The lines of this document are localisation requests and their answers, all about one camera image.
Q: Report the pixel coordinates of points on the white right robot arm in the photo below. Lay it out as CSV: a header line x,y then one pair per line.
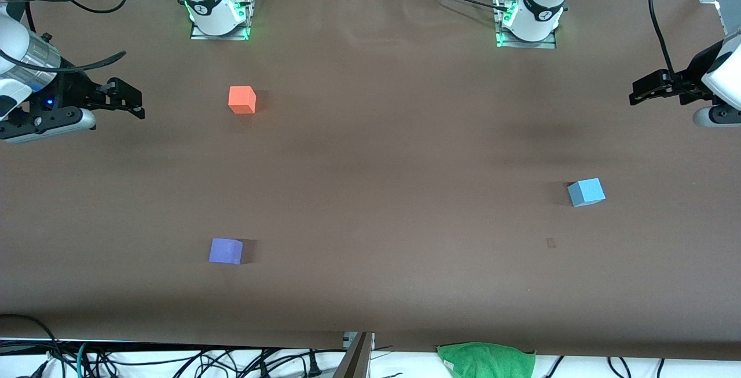
x,y
208,2

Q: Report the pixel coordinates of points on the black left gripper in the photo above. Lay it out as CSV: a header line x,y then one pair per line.
x,y
686,84

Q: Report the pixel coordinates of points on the green cloth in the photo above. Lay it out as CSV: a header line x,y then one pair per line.
x,y
486,362

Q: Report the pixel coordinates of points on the grey metal bar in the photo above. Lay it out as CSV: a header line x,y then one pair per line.
x,y
356,360

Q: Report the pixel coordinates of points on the purple foam block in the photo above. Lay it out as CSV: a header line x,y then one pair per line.
x,y
224,250

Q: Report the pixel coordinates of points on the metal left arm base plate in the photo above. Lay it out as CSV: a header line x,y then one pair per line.
x,y
502,42

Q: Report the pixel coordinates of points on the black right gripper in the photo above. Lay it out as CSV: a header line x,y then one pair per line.
x,y
74,90

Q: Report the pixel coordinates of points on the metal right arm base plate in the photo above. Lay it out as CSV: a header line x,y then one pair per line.
x,y
246,16

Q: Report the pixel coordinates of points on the light blue foam block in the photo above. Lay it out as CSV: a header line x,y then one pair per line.
x,y
586,193

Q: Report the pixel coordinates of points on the orange foam block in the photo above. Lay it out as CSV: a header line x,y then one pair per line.
x,y
241,100

